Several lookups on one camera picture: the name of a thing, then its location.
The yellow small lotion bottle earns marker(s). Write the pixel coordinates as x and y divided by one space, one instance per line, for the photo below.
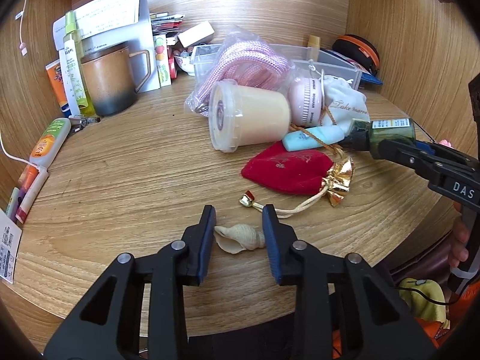
313 45

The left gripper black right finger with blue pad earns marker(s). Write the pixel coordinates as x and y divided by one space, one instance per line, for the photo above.
374 322

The white barcode label card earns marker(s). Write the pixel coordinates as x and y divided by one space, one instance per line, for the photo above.
10 236

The beige spiral seashell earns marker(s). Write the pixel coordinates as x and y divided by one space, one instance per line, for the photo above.
239 238

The blue patterned pencil pouch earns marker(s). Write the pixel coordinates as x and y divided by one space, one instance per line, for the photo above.
367 76

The green glass bottle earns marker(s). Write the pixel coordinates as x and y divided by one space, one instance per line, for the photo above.
366 136

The light blue eraser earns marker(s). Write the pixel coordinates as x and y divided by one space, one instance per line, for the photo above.
299 140

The clear plastic storage bin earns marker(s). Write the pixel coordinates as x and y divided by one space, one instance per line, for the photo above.
204 57

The small white cardboard box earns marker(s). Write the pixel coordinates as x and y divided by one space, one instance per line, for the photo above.
198 34

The red white tube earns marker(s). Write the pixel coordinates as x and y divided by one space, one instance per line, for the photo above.
30 189

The white cloth drawstring bag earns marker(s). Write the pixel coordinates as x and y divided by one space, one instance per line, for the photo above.
343 103

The translucent lidded plastic cup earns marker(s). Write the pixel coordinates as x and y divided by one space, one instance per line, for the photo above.
242 116

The red velvet drawstring pouch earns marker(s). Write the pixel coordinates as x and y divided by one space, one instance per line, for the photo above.
305 173

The person right hand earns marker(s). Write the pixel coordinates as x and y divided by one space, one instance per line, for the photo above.
460 235

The white bowl of trinkets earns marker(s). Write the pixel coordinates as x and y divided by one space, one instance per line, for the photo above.
183 60

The stack of booklets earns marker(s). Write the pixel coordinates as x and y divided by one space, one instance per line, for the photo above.
163 23

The fruit print narrow box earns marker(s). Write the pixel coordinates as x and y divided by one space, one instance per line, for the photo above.
162 60

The black orange zip case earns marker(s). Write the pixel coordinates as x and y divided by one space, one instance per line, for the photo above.
360 50

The orange box at left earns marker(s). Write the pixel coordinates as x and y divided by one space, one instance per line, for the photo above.
53 71

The metal keys and clips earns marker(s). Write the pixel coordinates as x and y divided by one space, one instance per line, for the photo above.
78 123

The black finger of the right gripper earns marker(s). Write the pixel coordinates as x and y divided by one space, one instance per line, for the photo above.
422 157

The orange white tube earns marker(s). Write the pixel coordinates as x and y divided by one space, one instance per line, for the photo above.
50 142

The brown ceramic mug with lid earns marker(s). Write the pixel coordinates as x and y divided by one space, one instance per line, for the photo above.
109 78

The white paper box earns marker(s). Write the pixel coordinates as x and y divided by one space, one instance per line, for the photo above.
105 23

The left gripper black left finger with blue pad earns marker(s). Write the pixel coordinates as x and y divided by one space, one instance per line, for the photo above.
105 323

